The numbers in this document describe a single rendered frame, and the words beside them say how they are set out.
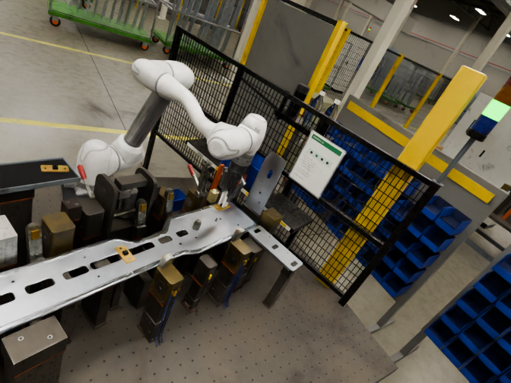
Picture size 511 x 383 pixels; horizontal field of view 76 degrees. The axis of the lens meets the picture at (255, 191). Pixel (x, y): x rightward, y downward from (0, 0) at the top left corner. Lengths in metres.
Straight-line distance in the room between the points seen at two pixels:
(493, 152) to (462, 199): 4.71
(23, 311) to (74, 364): 0.33
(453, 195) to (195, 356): 2.02
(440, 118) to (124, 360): 1.58
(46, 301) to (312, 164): 1.32
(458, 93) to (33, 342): 1.68
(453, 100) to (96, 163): 1.70
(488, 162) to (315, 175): 5.76
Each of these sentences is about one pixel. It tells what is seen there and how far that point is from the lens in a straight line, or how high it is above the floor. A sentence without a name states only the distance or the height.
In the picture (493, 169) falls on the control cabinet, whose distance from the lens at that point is 7.31.
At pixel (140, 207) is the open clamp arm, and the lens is 1.36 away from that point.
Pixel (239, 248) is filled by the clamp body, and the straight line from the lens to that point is 1.39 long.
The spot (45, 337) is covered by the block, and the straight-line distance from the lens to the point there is 1.05.
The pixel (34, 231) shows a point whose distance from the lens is 1.20.
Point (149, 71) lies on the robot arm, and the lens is 1.55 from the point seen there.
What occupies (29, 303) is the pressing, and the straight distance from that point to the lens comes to 1.15.
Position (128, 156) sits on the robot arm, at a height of 0.93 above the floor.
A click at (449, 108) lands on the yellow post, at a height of 1.84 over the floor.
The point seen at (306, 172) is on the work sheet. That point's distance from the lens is 1.83.
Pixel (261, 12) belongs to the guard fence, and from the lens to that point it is 4.04.
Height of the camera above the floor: 1.92
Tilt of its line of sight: 29 degrees down
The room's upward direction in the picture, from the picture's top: 25 degrees clockwise
